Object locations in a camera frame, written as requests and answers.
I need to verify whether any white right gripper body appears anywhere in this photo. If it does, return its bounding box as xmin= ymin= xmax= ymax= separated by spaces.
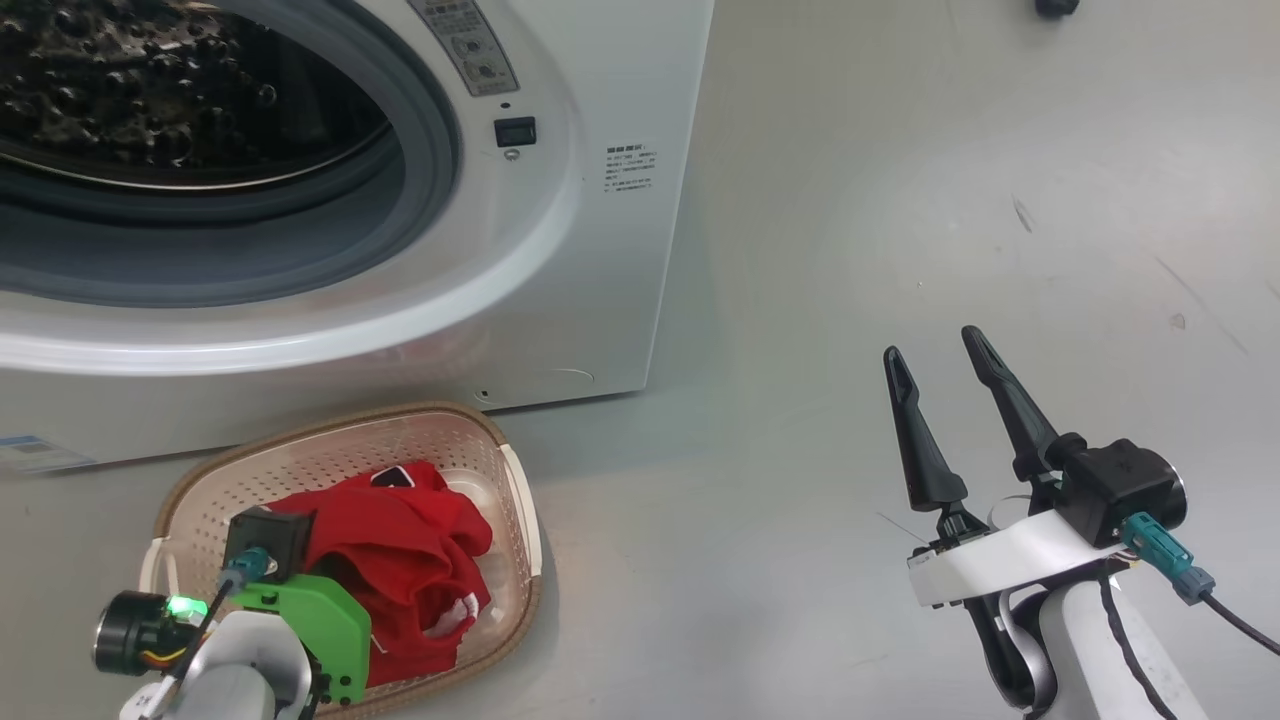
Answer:
xmin=908 ymin=505 xmax=1136 ymax=608

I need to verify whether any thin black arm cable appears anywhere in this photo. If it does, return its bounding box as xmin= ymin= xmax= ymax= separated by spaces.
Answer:
xmin=1098 ymin=575 xmax=1183 ymax=720

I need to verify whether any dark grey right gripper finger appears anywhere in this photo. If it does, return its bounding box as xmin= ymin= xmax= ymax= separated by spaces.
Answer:
xmin=961 ymin=325 xmax=1061 ymax=487
xmin=883 ymin=346 xmax=969 ymax=514

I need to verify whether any cream perforated laundry basket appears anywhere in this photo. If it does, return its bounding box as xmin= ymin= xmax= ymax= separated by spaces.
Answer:
xmin=140 ymin=402 xmax=544 ymax=719

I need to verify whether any blue white energy label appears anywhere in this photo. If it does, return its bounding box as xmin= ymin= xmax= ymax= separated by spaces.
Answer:
xmin=0 ymin=435 xmax=97 ymax=475

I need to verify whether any grey warning sticker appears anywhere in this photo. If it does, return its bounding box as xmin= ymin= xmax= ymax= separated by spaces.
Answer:
xmin=408 ymin=0 xmax=521 ymax=98

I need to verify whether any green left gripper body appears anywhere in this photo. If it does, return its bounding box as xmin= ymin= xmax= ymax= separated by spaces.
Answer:
xmin=232 ymin=573 xmax=373 ymax=703

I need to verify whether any small printed text label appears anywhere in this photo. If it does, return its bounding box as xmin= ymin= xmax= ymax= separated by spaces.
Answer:
xmin=603 ymin=143 xmax=659 ymax=195

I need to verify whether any white front-load washing machine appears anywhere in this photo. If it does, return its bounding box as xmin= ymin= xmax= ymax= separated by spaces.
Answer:
xmin=0 ymin=0 xmax=716 ymax=473

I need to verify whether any red basketball jersey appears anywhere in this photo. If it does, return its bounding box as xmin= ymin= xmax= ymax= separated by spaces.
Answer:
xmin=262 ymin=460 xmax=496 ymax=689

